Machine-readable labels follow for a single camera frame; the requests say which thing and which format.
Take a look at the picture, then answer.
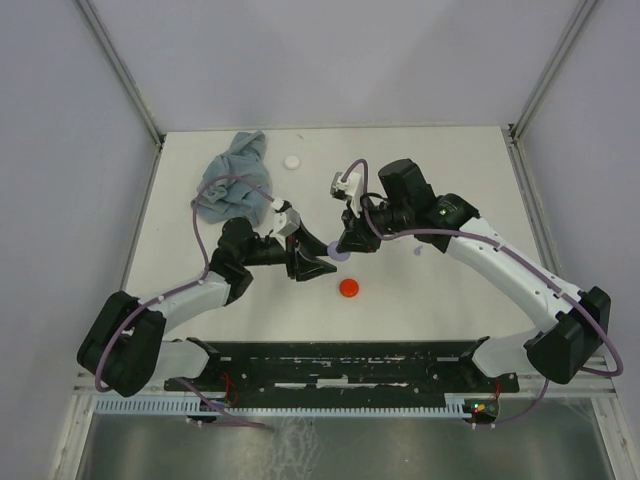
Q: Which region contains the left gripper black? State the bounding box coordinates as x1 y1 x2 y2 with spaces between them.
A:
242 220 337 282

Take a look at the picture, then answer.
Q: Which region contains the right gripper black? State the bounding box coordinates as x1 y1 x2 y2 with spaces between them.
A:
337 193 412 253

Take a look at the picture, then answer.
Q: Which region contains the purple earbud charging case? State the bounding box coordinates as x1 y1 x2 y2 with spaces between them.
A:
327 241 351 262

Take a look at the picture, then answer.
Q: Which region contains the orange earbud charging case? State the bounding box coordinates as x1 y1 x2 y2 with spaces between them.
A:
339 278 360 298

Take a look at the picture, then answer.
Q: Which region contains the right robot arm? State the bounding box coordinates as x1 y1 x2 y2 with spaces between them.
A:
330 159 611 391

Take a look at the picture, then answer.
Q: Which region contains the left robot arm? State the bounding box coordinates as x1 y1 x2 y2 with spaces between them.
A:
76 217 337 397

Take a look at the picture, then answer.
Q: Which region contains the blue crumpled cloth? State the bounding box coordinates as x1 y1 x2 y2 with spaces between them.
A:
196 130 272 227

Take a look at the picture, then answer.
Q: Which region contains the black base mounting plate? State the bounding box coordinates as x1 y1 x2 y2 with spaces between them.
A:
190 341 519 408

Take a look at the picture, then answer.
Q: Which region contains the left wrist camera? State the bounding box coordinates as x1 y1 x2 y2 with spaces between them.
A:
270 197 301 249

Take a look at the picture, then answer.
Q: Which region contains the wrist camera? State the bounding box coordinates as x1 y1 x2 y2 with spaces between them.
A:
270 197 301 249
330 171 363 218

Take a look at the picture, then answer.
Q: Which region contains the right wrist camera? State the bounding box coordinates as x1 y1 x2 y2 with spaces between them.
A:
330 171 363 218

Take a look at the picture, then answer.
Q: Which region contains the aluminium frame rail right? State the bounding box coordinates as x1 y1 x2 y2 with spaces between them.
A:
501 126 566 280

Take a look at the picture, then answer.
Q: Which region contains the aluminium frame rail left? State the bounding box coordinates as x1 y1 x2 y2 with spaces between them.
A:
71 0 165 148

